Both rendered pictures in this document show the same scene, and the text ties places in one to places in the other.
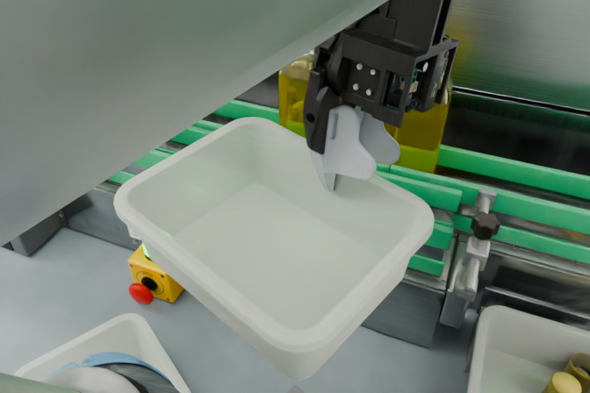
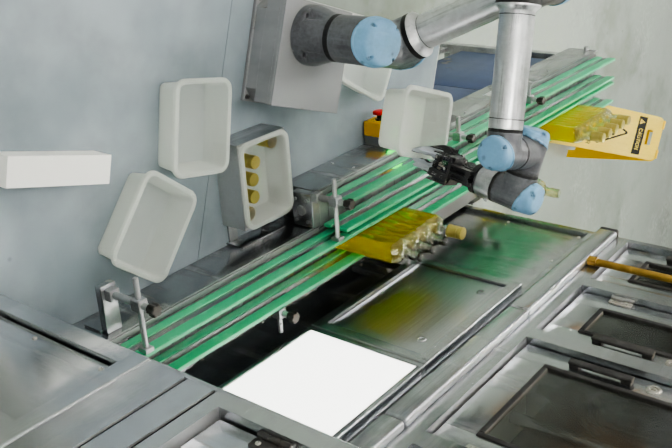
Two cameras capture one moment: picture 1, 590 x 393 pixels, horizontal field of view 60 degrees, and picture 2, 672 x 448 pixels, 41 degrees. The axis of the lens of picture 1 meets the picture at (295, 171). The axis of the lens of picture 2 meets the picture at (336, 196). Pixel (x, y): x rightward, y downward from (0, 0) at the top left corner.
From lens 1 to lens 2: 194 cm
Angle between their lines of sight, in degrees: 33
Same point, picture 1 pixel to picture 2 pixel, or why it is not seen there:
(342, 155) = (426, 149)
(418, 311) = (308, 184)
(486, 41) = (394, 304)
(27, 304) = (400, 77)
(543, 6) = (401, 319)
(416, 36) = (455, 165)
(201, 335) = (347, 117)
